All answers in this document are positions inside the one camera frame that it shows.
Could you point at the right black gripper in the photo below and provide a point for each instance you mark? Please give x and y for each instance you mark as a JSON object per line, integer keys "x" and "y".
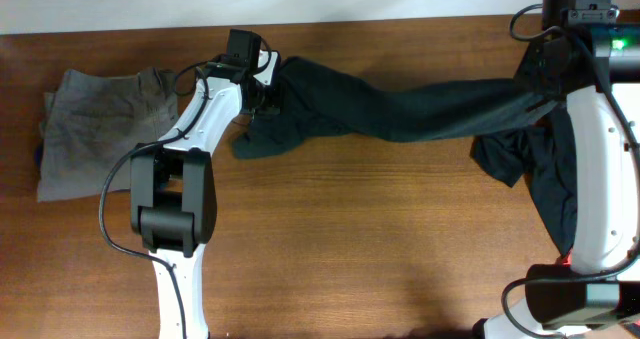
{"x": 526, "y": 72}

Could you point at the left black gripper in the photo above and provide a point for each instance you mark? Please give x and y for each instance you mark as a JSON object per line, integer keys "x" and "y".
{"x": 274, "y": 100}

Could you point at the dark green t-shirt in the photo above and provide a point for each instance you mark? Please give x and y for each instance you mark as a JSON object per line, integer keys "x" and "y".
{"x": 317, "y": 101}

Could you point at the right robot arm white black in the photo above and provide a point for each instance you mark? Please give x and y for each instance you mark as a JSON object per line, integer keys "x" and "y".
{"x": 600, "y": 286}

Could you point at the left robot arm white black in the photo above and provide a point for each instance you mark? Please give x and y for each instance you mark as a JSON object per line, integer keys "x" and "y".
{"x": 173, "y": 198}

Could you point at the black garment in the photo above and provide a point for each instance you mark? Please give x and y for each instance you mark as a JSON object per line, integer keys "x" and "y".
{"x": 544, "y": 155}

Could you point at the folded grey shorts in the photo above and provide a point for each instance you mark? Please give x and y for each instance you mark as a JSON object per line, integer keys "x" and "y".
{"x": 91, "y": 122}

